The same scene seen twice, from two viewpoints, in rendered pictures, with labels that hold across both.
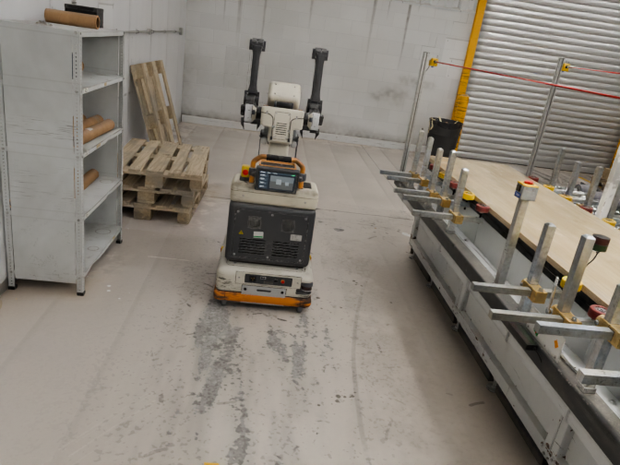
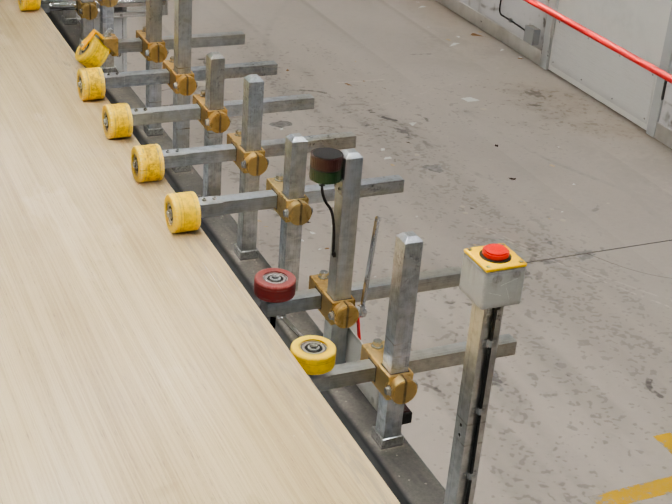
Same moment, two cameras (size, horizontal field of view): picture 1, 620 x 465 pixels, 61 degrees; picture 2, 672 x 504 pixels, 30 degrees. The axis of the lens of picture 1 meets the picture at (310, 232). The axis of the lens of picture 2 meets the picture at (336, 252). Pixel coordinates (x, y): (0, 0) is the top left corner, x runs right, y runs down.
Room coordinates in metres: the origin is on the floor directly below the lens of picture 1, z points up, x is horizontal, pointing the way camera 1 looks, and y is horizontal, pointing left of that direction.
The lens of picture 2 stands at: (3.79, -1.70, 2.07)
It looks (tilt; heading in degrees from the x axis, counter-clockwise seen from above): 28 degrees down; 161
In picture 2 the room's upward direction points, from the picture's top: 5 degrees clockwise
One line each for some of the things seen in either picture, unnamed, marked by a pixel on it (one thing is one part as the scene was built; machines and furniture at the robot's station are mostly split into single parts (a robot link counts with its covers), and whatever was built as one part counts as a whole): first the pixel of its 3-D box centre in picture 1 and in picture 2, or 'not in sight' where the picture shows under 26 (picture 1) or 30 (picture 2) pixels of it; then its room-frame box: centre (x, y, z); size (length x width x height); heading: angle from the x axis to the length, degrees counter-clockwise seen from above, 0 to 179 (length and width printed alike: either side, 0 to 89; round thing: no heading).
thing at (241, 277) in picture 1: (268, 280); not in sight; (3.00, 0.21, 0.23); 0.41 x 0.02 x 0.08; 96
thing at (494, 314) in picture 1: (546, 319); (366, 291); (1.75, -0.91, 0.84); 0.43 x 0.03 x 0.04; 97
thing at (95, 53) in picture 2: not in sight; (92, 52); (0.54, -1.29, 0.93); 0.09 x 0.08 x 0.09; 97
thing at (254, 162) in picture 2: not in sight; (246, 153); (1.28, -1.04, 0.95); 0.14 x 0.06 x 0.05; 7
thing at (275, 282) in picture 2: (597, 322); (274, 301); (1.77, -1.11, 0.85); 0.08 x 0.08 x 0.11
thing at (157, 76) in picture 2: not in sight; (185, 73); (0.77, -1.08, 0.95); 0.50 x 0.04 x 0.04; 97
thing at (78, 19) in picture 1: (72, 18); not in sight; (3.38, 1.62, 1.59); 0.30 x 0.08 x 0.08; 97
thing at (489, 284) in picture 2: (526, 191); (492, 278); (2.31, -0.92, 1.18); 0.07 x 0.07 x 0.08; 7
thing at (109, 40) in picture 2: not in sight; (98, 45); (0.54, -1.27, 0.95); 0.10 x 0.04 x 0.10; 97
